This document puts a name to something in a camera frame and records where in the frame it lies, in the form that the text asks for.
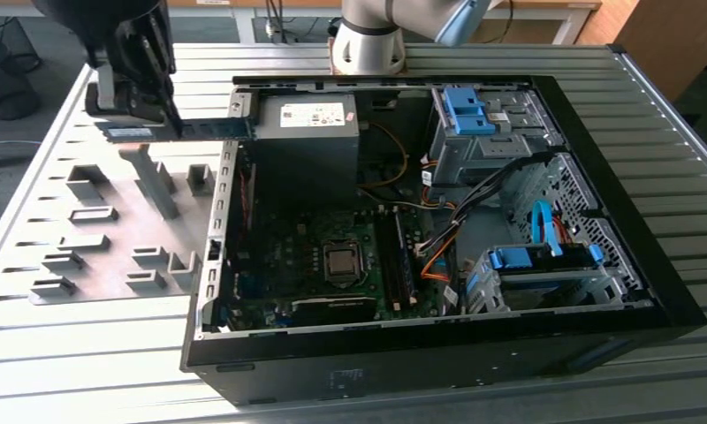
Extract grey plastic parts rack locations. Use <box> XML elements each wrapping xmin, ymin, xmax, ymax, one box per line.
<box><xmin>27</xmin><ymin>141</ymin><xmax>225</xmax><ymax>306</ymax></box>

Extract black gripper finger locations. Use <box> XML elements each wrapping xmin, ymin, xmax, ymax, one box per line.
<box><xmin>115</xmin><ymin>8</ymin><xmax>182</xmax><ymax>138</ymax></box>
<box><xmin>85</xmin><ymin>65</ymin><xmax>166</xmax><ymax>123</ymax></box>

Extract black power cable bundle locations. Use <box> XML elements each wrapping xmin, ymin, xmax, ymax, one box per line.
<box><xmin>444</xmin><ymin>151</ymin><xmax>553</xmax><ymax>231</ymax></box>

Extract blue disk carrier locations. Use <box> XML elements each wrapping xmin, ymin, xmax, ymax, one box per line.
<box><xmin>487</xmin><ymin>244</ymin><xmax>603</xmax><ymax>271</ymax></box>

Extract dark green RAM stick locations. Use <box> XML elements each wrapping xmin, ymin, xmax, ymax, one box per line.
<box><xmin>95</xmin><ymin>117</ymin><xmax>254</xmax><ymax>143</ymax></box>

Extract metal optical drive cage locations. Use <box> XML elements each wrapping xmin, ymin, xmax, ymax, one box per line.
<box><xmin>429</xmin><ymin>86</ymin><xmax>567</xmax><ymax>186</ymax></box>

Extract silver CPU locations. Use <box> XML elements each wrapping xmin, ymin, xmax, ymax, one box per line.
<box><xmin>328</xmin><ymin>251</ymin><xmax>358</xmax><ymax>275</ymax></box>

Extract black graphics card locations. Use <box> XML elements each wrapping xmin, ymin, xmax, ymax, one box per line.
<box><xmin>289</xmin><ymin>294</ymin><xmax>378</xmax><ymax>324</ymax></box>

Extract blue data wire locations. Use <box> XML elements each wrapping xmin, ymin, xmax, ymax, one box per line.
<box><xmin>531</xmin><ymin>200</ymin><xmax>565</xmax><ymax>256</ymax></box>

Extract grey power supply unit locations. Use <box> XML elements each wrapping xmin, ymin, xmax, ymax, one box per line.
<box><xmin>249</xmin><ymin>93</ymin><xmax>361</xmax><ymax>200</ymax></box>

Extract motherboard RAM slot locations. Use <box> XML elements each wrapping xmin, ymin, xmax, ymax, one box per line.
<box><xmin>378</xmin><ymin>203</ymin><xmax>401</xmax><ymax>310</ymax></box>
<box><xmin>386</xmin><ymin>206</ymin><xmax>409</xmax><ymax>308</ymax></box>
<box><xmin>370</xmin><ymin>207</ymin><xmax>393</xmax><ymax>312</ymax></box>

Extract black wire mesh bin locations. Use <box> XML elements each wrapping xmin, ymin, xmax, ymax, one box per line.
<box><xmin>0</xmin><ymin>17</ymin><xmax>42</xmax><ymax>121</ymax></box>

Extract black open PC case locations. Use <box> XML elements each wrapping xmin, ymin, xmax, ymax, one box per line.
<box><xmin>178</xmin><ymin>74</ymin><xmax>707</xmax><ymax>406</ymax></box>

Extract blue plastic drive bracket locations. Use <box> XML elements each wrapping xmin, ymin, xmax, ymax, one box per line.
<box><xmin>452</xmin><ymin>113</ymin><xmax>497</xmax><ymax>136</ymax></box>
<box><xmin>440</xmin><ymin>87</ymin><xmax>485</xmax><ymax>119</ymax></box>

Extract wooden cabinet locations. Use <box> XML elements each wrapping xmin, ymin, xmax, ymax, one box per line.
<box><xmin>615</xmin><ymin>0</ymin><xmax>707</xmax><ymax>105</ymax></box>

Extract metal disk bay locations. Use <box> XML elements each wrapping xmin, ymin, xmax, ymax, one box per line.
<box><xmin>463</xmin><ymin>245</ymin><xmax>647</xmax><ymax>314</ymax></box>

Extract green Dell motherboard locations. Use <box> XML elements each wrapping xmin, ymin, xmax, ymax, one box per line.
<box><xmin>228</xmin><ymin>202</ymin><xmax>449</xmax><ymax>330</ymax></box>

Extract CPU socket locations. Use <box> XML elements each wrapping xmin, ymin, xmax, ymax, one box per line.
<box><xmin>320</xmin><ymin>238</ymin><xmax>366</xmax><ymax>288</ymax></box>

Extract wooden desk white legs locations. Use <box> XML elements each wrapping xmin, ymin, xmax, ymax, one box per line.
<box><xmin>169</xmin><ymin>0</ymin><xmax>603</xmax><ymax>45</ymax></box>

